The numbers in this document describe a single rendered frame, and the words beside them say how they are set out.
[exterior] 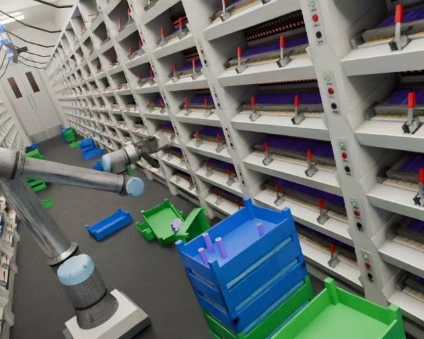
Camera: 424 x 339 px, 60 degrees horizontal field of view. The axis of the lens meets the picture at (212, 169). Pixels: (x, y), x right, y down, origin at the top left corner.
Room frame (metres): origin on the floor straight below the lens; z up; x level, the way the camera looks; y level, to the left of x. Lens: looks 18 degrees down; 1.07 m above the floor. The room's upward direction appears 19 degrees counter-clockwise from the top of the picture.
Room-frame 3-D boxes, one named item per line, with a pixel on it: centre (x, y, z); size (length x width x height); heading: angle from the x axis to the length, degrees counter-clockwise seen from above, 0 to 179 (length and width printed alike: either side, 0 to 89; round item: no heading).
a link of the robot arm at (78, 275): (1.46, 0.70, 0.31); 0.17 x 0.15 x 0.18; 28
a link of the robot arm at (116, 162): (1.80, 0.44, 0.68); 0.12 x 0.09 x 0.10; 111
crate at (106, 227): (2.68, 0.89, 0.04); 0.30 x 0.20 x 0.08; 121
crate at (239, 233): (0.99, 0.00, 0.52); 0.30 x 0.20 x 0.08; 120
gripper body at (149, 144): (1.86, 0.28, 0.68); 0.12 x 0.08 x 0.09; 111
